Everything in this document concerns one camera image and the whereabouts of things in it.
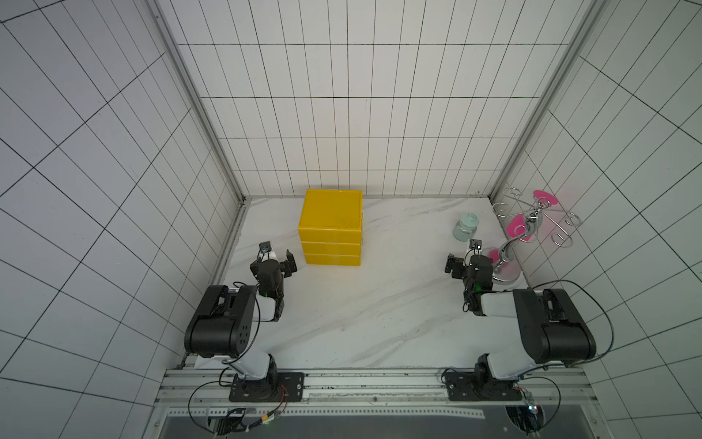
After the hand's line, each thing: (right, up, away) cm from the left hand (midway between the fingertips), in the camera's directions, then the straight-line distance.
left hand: (275, 256), depth 95 cm
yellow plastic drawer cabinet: (+21, +11, -14) cm, 28 cm away
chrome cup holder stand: (+80, +15, -17) cm, 83 cm away
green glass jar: (+71, +10, +6) cm, 72 cm away
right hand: (+69, +2, 0) cm, 69 cm away
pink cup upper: (+92, +20, -8) cm, 95 cm away
